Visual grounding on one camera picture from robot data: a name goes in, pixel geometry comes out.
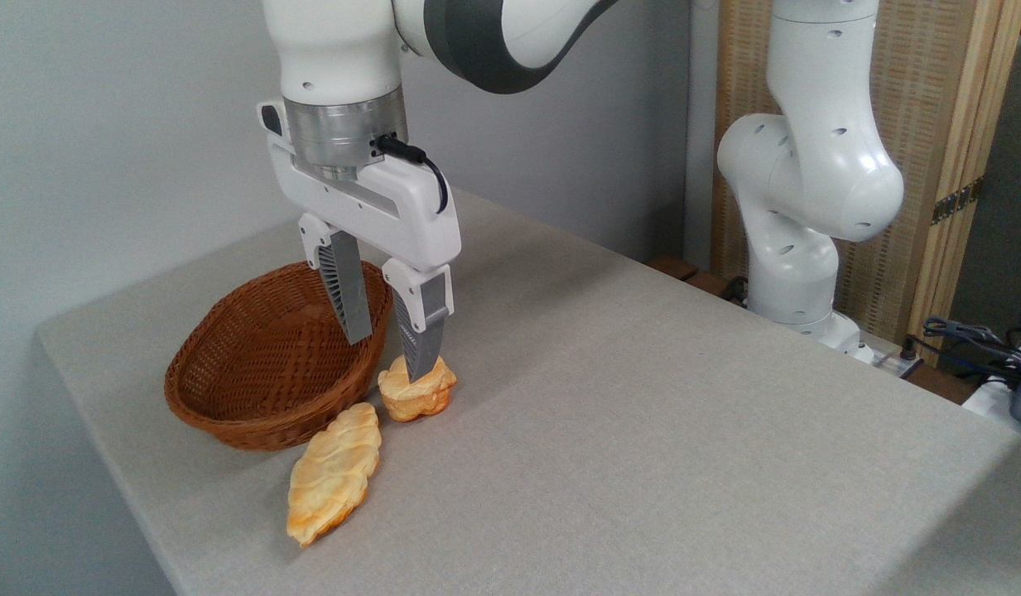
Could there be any black cable bundle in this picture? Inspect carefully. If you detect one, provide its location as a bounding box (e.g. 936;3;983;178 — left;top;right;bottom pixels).
903;316;1021;392

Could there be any metal screen hinge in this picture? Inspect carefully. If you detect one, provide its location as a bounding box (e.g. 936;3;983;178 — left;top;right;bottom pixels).
931;177;985;226

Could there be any brown wicker basket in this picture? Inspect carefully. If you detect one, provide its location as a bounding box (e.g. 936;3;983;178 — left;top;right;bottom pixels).
164;260;394;452

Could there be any small round bread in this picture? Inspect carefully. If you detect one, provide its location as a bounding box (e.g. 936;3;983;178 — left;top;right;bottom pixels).
378;354;459;423

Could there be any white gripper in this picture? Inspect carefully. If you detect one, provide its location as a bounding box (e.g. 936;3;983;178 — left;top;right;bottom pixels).
258;100;463;384

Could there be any long braided bread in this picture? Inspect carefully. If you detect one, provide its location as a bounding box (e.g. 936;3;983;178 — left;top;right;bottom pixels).
287;402;383;548

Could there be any brown wooden block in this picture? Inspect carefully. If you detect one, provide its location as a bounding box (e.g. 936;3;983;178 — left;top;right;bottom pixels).
647;255;751;304

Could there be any wooden rattan folding screen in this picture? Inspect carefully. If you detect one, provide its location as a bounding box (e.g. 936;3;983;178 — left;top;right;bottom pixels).
712;0;1021;365

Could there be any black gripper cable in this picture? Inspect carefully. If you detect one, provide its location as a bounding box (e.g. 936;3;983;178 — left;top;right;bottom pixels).
373;132;450;215

